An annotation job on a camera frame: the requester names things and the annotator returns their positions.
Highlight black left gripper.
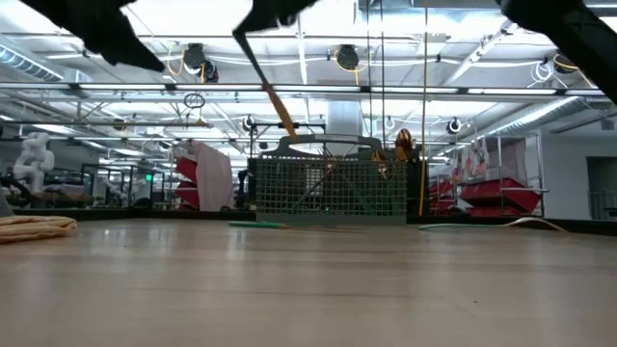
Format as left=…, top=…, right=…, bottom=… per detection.
left=18, top=0, right=168, bottom=73

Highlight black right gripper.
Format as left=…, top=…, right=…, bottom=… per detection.
left=231, top=0, right=320, bottom=37

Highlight grey mesh cutlery basket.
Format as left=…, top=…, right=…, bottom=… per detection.
left=248, top=133, right=410, bottom=227

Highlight metal ceiling pipe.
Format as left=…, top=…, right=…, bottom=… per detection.
left=0, top=120, right=214, bottom=129

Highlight long ceiling light strip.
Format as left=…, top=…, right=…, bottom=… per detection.
left=158, top=82, right=604, bottom=96

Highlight black stand bar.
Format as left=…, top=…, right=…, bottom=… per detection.
left=248, top=120, right=329, bottom=151

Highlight white column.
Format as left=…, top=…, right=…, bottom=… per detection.
left=326, top=99, right=363, bottom=151

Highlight red storage bin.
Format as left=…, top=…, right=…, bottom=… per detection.
left=459, top=176, right=542, bottom=209
left=174, top=156, right=200, bottom=185
left=174, top=182, right=201, bottom=212
left=427, top=180, right=460, bottom=217
left=465, top=205, right=534, bottom=219

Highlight white robot figure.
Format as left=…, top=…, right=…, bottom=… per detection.
left=12, top=132, right=57, bottom=195

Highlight pale pink board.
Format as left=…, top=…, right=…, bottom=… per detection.
left=191, top=141, right=235, bottom=213

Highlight black cabinet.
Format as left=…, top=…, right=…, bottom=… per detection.
left=406, top=146, right=430, bottom=218

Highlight colourful hanging items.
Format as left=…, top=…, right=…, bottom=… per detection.
left=450, top=137, right=491, bottom=183

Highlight metal shelf rack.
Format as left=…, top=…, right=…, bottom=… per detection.
left=495, top=133, right=551, bottom=219

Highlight hanging black cable ring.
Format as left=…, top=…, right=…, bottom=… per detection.
left=182, top=92, right=207, bottom=111

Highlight ribbed ceiling duct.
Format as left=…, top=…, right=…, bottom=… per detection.
left=0, top=45, right=67, bottom=83

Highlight black hanging cable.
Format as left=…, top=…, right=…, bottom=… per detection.
left=364, top=0, right=373, bottom=146
left=379, top=0, right=387, bottom=146

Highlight silver ventilation duct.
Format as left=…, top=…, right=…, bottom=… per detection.
left=474, top=95, right=587, bottom=142

